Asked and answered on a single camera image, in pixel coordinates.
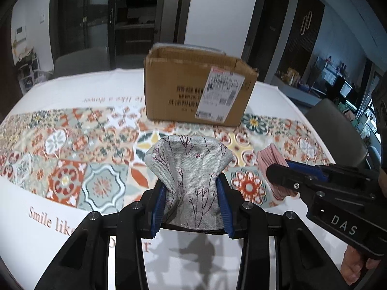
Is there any grey floral fabric pouch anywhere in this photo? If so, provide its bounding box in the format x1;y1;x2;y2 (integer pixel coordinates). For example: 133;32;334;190
144;134;233;230

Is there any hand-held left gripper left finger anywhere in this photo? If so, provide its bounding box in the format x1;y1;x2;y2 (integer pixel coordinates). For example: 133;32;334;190
35;184;167;290

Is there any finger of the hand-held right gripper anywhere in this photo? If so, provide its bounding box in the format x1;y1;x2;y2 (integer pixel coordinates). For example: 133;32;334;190
266;164;321;198
286;161;378;182

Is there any person's right hand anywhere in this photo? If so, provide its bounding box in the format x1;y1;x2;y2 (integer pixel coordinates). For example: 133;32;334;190
342;244;373;285

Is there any white loop wall ornament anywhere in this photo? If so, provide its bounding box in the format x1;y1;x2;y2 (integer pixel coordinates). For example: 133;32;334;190
299;10;313;37

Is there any dark slatted wall panel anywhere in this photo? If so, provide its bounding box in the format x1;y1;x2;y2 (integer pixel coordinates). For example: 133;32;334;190
276;0;325;76

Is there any dark wooden door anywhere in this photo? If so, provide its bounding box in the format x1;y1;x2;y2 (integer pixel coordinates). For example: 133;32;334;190
242;0;291;82

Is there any glass sliding door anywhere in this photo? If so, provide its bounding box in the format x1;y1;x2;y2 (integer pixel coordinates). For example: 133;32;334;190
57;0;115;67

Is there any patterned white tablecloth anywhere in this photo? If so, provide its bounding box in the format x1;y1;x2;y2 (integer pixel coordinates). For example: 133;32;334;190
0;66;348;290

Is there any brown cardboard box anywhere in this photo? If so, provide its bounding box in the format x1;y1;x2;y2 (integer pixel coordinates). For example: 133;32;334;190
143;44;259;126

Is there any pink ribbed knit band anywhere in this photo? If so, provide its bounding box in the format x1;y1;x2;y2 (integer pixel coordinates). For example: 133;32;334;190
257;144;300;201

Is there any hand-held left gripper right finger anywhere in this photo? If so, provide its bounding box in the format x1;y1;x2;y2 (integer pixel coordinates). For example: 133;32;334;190
215;174;342;290

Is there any white storage rack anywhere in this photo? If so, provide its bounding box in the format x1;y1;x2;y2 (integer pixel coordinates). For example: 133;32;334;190
16;51;41;94

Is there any white low cabinet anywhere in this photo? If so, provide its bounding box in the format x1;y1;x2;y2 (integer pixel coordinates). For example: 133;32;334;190
274;72;321;106

